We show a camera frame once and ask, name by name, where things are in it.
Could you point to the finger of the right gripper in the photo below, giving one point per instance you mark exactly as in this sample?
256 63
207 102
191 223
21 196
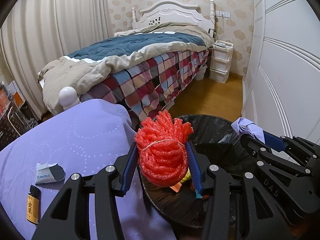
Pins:
272 141
293 164

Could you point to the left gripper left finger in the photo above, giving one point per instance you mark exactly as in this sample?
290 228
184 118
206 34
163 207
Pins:
67 217

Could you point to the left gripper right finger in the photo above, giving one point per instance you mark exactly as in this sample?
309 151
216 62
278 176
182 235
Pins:
240 197

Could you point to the lavender tissue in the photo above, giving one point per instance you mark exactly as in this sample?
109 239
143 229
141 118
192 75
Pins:
244 126

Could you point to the red foam net ball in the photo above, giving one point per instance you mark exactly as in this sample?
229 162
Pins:
161 144

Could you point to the black trash bin bag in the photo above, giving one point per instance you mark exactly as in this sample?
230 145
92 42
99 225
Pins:
213 142

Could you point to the yellow foam net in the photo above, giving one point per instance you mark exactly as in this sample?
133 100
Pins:
186 177

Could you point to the brown yellow label bottle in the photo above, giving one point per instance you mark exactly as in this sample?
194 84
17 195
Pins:
33 205

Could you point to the white wardrobe door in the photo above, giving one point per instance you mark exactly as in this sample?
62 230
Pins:
281 87

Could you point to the white grey flat package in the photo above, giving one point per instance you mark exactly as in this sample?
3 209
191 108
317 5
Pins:
49 173

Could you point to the purple table cloth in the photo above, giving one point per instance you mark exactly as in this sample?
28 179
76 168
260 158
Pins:
83 139

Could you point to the white plastic drawer unit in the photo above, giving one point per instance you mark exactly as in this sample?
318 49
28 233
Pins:
220 62

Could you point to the plaid bed sheet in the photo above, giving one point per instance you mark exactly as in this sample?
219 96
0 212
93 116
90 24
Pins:
151 86

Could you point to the beige blue quilt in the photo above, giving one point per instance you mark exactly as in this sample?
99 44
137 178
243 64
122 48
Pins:
89 66

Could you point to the cream curtain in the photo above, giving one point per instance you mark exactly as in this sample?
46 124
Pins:
36 32

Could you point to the wall socket strip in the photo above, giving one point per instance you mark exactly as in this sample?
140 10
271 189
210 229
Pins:
223 14

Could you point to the white wooden bed frame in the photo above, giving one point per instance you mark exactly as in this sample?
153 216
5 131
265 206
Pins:
163 12

